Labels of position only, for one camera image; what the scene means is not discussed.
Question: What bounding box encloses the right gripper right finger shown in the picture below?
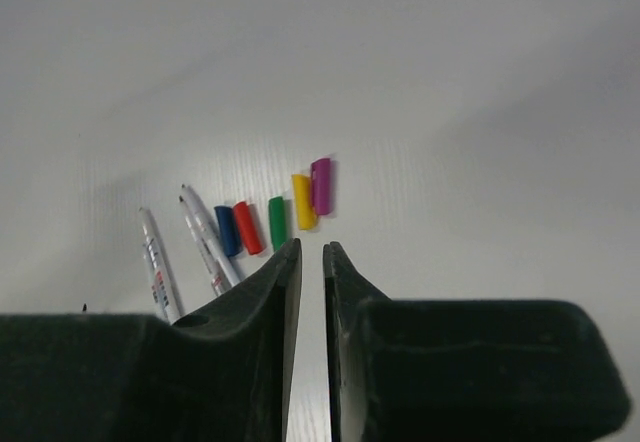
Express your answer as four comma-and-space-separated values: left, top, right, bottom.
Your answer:
323, 242, 632, 441

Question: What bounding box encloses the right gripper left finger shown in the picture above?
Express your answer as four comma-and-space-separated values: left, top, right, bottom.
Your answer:
1, 239, 302, 441

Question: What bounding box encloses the blue pen cap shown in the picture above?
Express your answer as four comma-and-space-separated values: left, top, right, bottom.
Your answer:
214, 205, 242, 257

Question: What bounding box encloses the green pen cap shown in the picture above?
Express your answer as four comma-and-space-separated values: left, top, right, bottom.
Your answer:
268, 196, 290, 251

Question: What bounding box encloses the green marker pen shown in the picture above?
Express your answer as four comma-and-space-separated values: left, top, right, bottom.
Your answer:
142, 245, 169, 322

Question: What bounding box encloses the purple marker pen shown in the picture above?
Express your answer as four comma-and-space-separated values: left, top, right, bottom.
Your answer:
181, 184, 242, 287

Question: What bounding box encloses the yellow marker pen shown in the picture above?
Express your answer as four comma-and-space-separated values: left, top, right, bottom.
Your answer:
138, 207, 182, 324

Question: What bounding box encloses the red marker pen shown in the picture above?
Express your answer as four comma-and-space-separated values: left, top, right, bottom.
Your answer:
181, 204, 229, 297

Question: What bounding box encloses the red pen cap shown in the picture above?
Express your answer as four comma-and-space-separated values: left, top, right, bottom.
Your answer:
232, 201, 264, 255

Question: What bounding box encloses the yellow pen cap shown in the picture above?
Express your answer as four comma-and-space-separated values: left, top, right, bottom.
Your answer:
291, 174, 317, 230

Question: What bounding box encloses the purple pen cap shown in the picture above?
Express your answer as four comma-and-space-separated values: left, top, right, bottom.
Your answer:
311, 157, 332, 216

